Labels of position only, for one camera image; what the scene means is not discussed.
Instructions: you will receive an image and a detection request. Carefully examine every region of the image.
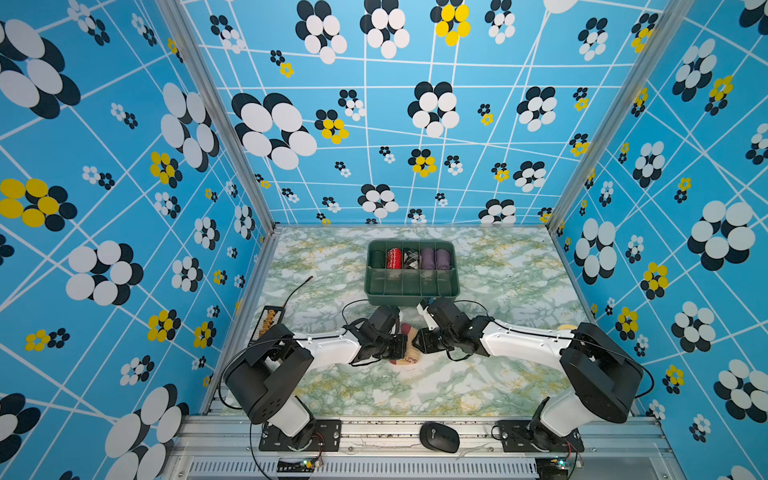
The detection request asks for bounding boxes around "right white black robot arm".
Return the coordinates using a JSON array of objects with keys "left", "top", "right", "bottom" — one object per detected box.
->
[{"left": 414, "top": 298, "right": 644, "bottom": 441}]

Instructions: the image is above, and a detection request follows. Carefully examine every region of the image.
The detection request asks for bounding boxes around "dark purple rolled sock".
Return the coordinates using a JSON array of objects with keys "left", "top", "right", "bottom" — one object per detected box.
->
[{"left": 434, "top": 248, "right": 452, "bottom": 270}]

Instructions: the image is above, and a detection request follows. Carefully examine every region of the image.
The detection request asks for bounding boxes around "left green circuit board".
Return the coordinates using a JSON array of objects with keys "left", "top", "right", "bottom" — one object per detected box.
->
[{"left": 276, "top": 459, "right": 317, "bottom": 474}]

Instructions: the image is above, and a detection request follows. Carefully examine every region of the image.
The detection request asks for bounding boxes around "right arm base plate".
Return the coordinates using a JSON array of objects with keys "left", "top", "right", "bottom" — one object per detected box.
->
[{"left": 491, "top": 420, "right": 584, "bottom": 454}]

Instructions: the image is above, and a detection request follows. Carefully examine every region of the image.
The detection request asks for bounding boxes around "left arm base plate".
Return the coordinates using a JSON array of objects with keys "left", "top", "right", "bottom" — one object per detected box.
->
[{"left": 258, "top": 419, "right": 342, "bottom": 453}]

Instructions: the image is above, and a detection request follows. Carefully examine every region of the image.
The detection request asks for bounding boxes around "aluminium front rail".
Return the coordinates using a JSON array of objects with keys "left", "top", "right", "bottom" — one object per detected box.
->
[{"left": 161, "top": 416, "right": 685, "bottom": 479}]

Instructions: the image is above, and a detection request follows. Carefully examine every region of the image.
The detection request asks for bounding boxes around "black white argyle rolled sock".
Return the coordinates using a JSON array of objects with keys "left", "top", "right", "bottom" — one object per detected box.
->
[{"left": 402, "top": 247, "right": 421, "bottom": 270}]

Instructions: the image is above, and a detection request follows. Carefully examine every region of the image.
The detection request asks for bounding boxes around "green circuit board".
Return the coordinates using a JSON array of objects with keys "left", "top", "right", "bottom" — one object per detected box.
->
[
  {"left": 276, "top": 459, "right": 317, "bottom": 474},
  {"left": 536, "top": 458, "right": 579, "bottom": 480}
]

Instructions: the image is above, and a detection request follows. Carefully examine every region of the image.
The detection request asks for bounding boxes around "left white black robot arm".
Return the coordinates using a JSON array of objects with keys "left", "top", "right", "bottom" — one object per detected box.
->
[{"left": 222, "top": 306, "right": 408, "bottom": 443}]

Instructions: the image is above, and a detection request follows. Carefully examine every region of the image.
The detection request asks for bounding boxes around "red rolled sock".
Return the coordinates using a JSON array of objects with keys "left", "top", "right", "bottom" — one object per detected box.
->
[{"left": 386, "top": 247, "right": 403, "bottom": 270}]

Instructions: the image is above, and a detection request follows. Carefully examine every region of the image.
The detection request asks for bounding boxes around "black computer mouse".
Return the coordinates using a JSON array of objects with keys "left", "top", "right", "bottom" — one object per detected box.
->
[{"left": 419, "top": 421, "right": 460, "bottom": 454}]

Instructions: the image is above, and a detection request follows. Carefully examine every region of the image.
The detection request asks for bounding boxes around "dark green rolled sock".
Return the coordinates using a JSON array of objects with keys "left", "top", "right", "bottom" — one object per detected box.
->
[{"left": 369, "top": 250, "right": 387, "bottom": 269}]

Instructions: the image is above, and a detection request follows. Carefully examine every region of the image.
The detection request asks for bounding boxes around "black tray with skewers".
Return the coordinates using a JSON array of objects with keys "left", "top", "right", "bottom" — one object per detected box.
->
[{"left": 249, "top": 276, "right": 313, "bottom": 342}]

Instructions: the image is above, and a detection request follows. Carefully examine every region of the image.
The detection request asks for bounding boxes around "right green circuit board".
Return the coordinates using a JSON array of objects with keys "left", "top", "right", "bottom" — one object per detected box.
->
[{"left": 536, "top": 458, "right": 579, "bottom": 480}]

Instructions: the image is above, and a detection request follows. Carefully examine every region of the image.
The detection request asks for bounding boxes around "green plastic organizer tray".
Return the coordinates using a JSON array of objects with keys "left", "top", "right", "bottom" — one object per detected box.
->
[{"left": 364, "top": 239, "right": 461, "bottom": 307}]

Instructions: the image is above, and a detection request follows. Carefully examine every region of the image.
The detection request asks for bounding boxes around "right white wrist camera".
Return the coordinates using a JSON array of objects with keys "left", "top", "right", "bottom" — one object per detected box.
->
[{"left": 416, "top": 303, "right": 438, "bottom": 330}]

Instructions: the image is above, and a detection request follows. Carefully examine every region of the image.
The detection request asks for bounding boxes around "beige purple striped sock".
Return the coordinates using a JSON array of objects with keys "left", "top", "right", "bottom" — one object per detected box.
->
[{"left": 389, "top": 323, "right": 421, "bottom": 366}]

